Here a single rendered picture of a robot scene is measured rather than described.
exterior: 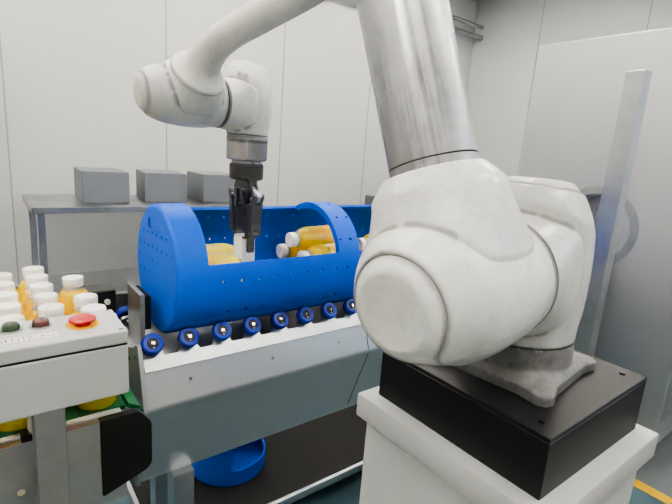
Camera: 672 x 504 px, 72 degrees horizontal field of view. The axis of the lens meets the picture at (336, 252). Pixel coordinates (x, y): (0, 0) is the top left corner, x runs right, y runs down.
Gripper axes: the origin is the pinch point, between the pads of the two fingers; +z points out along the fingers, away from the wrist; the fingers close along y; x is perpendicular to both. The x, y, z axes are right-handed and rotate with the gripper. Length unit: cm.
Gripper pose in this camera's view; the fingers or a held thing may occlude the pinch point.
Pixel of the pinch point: (243, 250)
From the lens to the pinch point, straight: 109.7
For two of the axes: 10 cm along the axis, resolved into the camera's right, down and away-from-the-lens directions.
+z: -0.7, 9.7, 2.2
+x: -7.9, 0.8, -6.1
